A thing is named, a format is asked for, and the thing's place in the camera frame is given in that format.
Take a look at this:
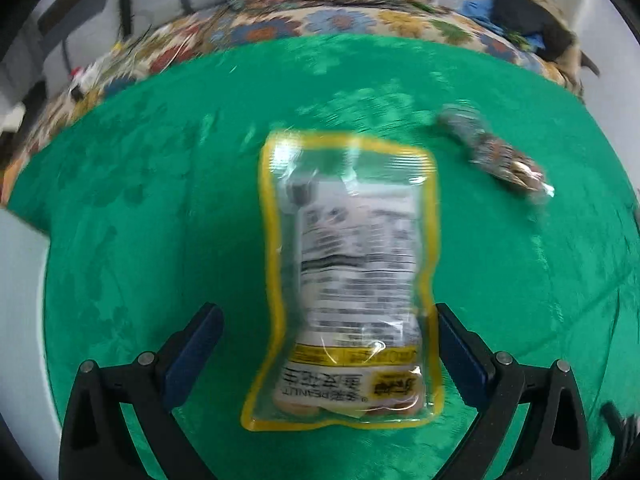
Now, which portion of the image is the small clear nut packet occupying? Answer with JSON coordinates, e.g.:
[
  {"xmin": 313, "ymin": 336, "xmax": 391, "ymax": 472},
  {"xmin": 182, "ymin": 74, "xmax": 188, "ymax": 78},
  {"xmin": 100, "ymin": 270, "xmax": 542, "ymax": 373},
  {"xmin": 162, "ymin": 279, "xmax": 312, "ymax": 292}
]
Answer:
[{"xmin": 437, "ymin": 103, "xmax": 556, "ymax": 206}]

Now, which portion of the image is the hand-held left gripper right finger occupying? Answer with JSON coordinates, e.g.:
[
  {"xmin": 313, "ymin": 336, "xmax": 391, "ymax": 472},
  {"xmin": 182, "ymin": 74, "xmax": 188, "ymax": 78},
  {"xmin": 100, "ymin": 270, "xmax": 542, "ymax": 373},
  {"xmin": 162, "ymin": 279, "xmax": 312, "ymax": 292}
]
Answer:
[{"xmin": 435, "ymin": 302, "xmax": 593, "ymax": 480}]

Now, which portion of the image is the black clothing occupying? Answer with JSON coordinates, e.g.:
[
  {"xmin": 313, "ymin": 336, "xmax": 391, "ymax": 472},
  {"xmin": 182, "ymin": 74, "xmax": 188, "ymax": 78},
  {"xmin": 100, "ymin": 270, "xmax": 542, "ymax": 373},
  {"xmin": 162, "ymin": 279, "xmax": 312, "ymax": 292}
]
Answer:
[{"xmin": 491, "ymin": 0, "xmax": 577, "ymax": 59}]

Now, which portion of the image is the floral bedsheet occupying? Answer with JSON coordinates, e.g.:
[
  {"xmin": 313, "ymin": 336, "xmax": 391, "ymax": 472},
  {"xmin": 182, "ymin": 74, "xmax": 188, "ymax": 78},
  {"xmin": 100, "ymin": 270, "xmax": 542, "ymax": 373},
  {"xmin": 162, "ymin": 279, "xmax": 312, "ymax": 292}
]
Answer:
[{"xmin": 0, "ymin": 1, "xmax": 587, "ymax": 207}]

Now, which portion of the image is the small white carton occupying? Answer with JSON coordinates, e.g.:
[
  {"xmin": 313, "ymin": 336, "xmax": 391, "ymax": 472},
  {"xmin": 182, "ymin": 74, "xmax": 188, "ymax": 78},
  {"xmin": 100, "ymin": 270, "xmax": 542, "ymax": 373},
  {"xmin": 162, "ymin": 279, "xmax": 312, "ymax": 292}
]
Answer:
[{"xmin": 69, "ymin": 64, "xmax": 100, "ymax": 101}]

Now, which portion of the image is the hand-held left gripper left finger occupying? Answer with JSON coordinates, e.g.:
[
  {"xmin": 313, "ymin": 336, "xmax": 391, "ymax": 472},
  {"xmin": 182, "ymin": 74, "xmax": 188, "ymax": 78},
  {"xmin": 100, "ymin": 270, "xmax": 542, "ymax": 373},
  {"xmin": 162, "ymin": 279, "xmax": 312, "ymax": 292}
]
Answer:
[{"xmin": 59, "ymin": 302, "xmax": 224, "ymax": 480}]

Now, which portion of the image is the green patterned blanket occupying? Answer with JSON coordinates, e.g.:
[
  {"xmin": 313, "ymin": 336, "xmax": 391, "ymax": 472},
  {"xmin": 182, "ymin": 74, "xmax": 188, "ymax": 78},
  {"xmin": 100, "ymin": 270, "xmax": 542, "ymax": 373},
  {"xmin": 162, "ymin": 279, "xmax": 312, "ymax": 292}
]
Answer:
[{"xmin": 2, "ymin": 33, "xmax": 640, "ymax": 480}]

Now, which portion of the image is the yellow-bordered peanut packet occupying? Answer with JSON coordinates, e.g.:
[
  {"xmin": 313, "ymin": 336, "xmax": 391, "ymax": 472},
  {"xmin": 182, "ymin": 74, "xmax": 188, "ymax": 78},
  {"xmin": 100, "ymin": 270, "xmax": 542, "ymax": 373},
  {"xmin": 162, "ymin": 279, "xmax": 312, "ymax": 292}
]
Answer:
[{"xmin": 240, "ymin": 129, "xmax": 444, "ymax": 432}]

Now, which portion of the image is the white storage box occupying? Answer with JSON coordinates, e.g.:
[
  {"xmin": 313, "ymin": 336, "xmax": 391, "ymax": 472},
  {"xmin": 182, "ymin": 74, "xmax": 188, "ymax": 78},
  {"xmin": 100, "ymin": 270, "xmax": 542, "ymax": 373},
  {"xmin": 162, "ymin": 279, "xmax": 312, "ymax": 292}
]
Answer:
[{"xmin": 0, "ymin": 204, "xmax": 54, "ymax": 442}]

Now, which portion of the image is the blue cloth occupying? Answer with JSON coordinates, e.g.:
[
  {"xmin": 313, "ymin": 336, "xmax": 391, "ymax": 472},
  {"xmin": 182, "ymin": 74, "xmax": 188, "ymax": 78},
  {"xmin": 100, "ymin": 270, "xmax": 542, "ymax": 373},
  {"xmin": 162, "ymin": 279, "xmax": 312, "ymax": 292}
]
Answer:
[{"xmin": 461, "ymin": 0, "xmax": 547, "ymax": 49}]

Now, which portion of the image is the black and tan bag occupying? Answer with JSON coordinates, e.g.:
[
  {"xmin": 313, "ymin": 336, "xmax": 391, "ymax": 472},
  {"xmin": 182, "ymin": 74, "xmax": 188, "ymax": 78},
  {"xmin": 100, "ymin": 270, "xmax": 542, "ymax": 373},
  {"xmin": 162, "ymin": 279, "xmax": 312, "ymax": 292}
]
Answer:
[{"xmin": 509, "ymin": 0, "xmax": 602, "ymax": 97}]

